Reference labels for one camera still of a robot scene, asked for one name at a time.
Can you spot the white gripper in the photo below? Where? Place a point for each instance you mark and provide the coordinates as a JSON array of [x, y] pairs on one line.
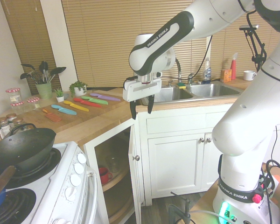
[[142, 89]]

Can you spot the white cabinet door with knob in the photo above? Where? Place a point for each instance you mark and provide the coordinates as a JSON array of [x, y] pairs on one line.
[[135, 182]]

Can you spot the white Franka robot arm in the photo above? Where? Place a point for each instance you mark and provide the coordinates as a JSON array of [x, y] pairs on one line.
[[247, 105]]

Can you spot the wide white sink cabinet door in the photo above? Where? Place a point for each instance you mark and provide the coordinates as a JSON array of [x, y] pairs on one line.
[[177, 165]]

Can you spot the wooden round cabinet shelf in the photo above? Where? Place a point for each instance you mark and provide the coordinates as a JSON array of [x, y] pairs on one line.
[[119, 180]]

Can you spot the narrow white sink cabinet door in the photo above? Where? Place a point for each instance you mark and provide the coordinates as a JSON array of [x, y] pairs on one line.
[[211, 168]]

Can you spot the purple knife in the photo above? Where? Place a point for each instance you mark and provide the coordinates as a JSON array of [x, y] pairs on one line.
[[105, 96]]

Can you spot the white false drawer front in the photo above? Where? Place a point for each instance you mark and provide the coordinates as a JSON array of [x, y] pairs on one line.
[[177, 122]]

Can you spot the yellow green sponge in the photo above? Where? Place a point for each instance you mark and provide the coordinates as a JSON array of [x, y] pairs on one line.
[[181, 86]]

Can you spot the green knife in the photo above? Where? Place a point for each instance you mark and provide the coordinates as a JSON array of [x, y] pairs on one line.
[[94, 100]]

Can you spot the large wooden cutting board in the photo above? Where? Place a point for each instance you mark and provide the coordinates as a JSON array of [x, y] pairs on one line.
[[93, 114]]

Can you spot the chrome kitchen faucet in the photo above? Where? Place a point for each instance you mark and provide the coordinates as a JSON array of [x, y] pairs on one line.
[[178, 70]]

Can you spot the red knife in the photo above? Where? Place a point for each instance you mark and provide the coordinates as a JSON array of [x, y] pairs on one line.
[[86, 102]]

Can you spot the chrome side sprayer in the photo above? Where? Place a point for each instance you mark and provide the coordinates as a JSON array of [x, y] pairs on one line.
[[190, 79]]

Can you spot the clear glass jar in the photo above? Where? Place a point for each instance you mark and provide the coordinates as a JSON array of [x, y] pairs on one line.
[[112, 164]]

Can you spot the trailing plant in white pot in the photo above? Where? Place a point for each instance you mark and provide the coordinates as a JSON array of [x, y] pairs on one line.
[[78, 87]]

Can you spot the yellow knife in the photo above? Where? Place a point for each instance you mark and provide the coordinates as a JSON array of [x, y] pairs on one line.
[[75, 105]]

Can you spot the stainless steel double sink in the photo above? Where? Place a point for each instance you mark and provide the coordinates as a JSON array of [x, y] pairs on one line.
[[212, 91]]

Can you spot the clear dish soap bottle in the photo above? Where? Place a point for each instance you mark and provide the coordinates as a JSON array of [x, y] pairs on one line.
[[206, 72]]

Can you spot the wide bamboo window blind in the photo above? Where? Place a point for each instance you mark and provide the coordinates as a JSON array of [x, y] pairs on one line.
[[112, 35]]

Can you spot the blue knife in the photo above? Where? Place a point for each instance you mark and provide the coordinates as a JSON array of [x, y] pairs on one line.
[[64, 109]]

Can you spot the red mug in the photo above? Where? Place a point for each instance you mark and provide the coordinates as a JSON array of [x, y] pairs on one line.
[[104, 175]]

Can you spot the white stove knob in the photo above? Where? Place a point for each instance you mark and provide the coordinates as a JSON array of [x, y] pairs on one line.
[[78, 168], [81, 158], [70, 192], [75, 180]]

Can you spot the small plant in white pot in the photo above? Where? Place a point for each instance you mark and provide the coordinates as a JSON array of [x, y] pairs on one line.
[[59, 94]]

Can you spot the orange cardboard box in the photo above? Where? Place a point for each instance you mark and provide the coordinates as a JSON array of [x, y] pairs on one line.
[[226, 75]]

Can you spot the orange ridged knife sheath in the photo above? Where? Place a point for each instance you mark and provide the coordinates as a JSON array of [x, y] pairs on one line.
[[53, 117]]

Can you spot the black kitchen spoon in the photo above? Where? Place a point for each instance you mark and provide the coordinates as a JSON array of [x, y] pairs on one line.
[[58, 70]]

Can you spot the green utensil holder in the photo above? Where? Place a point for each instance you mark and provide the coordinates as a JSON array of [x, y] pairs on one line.
[[44, 91]]

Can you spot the red spray bottle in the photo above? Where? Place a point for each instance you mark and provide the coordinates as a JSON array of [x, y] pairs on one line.
[[233, 68]]

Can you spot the black kitchen spatula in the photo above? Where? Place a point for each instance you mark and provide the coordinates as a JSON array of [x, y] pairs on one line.
[[44, 66]]

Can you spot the glass jar red checkered lid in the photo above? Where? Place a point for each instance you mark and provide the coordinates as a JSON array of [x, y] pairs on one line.
[[13, 95], [33, 104], [17, 108]]

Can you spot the black clamp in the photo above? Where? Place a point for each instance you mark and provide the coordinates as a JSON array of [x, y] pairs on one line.
[[183, 210]]

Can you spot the white mug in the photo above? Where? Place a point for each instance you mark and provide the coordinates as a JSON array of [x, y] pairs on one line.
[[249, 75]]

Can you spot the white electric stove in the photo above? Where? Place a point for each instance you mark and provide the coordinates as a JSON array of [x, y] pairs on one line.
[[60, 189]]

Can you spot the black kitchen ladle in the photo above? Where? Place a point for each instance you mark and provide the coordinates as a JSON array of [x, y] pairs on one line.
[[25, 75]]

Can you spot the black kitchen turner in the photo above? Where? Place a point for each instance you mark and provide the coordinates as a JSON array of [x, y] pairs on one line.
[[27, 66]]

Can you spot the white tube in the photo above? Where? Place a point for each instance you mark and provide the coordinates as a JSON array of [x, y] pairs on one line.
[[207, 212]]

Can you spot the narrow bamboo window blind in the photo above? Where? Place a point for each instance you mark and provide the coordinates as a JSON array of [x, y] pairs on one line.
[[25, 35]]

